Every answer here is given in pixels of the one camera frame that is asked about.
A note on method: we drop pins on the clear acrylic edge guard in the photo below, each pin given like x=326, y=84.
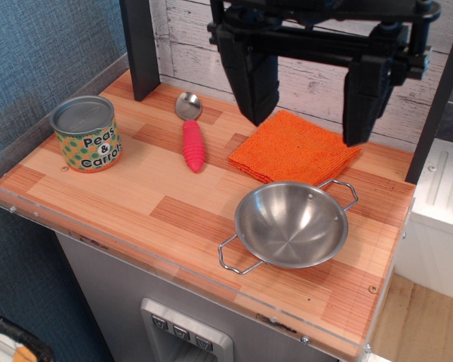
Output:
x=150, y=210

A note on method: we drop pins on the red handled metal spoon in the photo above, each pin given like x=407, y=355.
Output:
x=188, y=108

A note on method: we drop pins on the folded orange cloth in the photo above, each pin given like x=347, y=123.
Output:
x=289, y=148

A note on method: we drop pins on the orange and black object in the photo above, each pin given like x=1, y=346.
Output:
x=18, y=344

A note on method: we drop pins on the silver dispenser button panel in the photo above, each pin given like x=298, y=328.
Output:
x=177, y=337

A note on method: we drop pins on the peas and carrots can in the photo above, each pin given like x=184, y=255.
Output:
x=87, y=132

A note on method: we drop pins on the dark grey left post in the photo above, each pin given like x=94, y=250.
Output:
x=141, y=47

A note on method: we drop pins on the steel colander bowl with handles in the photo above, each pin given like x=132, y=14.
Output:
x=293, y=225

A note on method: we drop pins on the dark grey post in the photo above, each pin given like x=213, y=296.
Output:
x=141, y=47
x=431, y=125

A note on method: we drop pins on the dark grey right post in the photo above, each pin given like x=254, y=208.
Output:
x=431, y=125

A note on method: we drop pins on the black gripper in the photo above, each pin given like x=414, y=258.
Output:
x=381, y=42

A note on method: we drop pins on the white toy sink unit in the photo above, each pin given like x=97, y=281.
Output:
x=425, y=252

